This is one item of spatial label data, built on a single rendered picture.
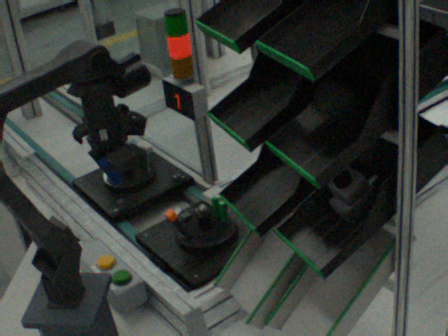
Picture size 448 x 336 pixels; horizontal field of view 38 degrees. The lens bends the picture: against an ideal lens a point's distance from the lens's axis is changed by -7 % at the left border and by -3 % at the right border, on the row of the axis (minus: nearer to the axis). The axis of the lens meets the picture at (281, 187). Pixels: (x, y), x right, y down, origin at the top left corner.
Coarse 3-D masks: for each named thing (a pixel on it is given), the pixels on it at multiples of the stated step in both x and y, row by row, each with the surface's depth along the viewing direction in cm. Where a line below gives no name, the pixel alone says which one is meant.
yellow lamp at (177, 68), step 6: (174, 60) 148; (180, 60) 147; (186, 60) 148; (192, 60) 150; (174, 66) 148; (180, 66) 148; (186, 66) 148; (192, 66) 150; (174, 72) 150; (180, 72) 149; (186, 72) 149; (192, 72) 150; (180, 78) 150
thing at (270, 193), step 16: (256, 160) 120; (272, 160) 121; (240, 176) 119; (256, 176) 121; (272, 176) 119; (288, 176) 117; (224, 192) 119; (240, 192) 120; (256, 192) 118; (272, 192) 116; (288, 192) 114; (304, 192) 111; (240, 208) 117; (256, 208) 115; (272, 208) 114; (288, 208) 111; (256, 224) 113; (272, 224) 111
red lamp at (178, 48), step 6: (186, 36) 145; (168, 42) 146; (174, 42) 145; (180, 42) 145; (186, 42) 146; (168, 48) 147; (174, 48) 146; (180, 48) 146; (186, 48) 146; (174, 54) 147; (180, 54) 146; (186, 54) 147
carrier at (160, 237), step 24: (216, 192) 159; (192, 216) 152; (216, 216) 150; (144, 240) 149; (168, 240) 148; (192, 240) 145; (216, 240) 144; (240, 240) 146; (168, 264) 141; (192, 264) 141; (216, 264) 140; (192, 288) 136
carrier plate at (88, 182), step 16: (160, 160) 178; (96, 176) 174; (160, 176) 171; (80, 192) 170; (96, 192) 167; (112, 192) 166; (144, 192) 165; (160, 192) 165; (176, 192) 168; (112, 208) 160; (128, 208) 160; (144, 208) 163
